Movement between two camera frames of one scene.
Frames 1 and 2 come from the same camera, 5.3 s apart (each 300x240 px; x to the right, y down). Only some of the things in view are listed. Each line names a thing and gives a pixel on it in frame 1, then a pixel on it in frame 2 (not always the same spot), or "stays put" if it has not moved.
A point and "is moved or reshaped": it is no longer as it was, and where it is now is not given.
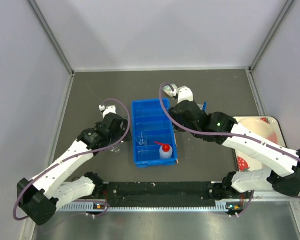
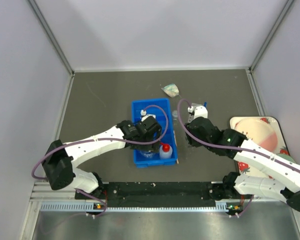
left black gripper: [121, 133] -> [154, 147]
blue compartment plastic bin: [152, 121] stays put
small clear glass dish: [115, 149] is moved or reshaped
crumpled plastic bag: [169, 90] stays put
